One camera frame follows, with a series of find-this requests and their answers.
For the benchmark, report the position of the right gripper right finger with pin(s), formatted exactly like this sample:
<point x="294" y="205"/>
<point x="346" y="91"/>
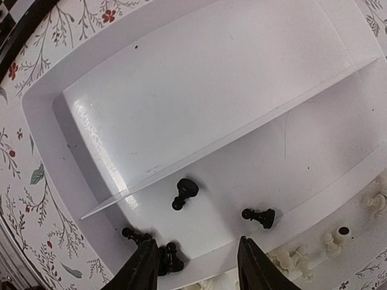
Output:
<point x="256" y="271"/>

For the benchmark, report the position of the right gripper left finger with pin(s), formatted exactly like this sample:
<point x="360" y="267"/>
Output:
<point x="140" y="271"/>

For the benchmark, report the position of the floral patterned table mat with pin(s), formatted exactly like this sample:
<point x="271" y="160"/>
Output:
<point x="347" y="257"/>

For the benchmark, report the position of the white plastic compartment tray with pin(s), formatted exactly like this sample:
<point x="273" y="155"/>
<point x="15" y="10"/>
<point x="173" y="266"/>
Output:
<point x="263" y="104"/>

